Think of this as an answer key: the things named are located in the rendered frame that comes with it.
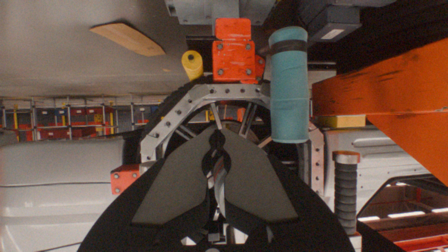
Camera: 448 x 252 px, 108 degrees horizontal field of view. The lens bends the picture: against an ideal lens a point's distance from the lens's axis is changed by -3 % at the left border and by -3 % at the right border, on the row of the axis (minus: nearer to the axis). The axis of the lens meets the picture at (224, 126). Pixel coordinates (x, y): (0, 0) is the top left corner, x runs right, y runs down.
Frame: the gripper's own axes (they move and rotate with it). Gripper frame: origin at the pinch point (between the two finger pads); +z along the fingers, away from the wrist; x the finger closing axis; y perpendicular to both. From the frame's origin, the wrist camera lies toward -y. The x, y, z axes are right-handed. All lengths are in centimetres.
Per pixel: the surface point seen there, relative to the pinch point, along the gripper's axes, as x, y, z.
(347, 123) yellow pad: 52, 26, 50
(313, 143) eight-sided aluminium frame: 27.4, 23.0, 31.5
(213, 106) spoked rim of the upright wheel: -3.0, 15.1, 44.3
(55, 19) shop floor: -106, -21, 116
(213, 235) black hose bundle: -2.9, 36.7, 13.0
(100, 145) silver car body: -45, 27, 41
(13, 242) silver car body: -80, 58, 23
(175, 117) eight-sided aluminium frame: -13.1, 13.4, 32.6
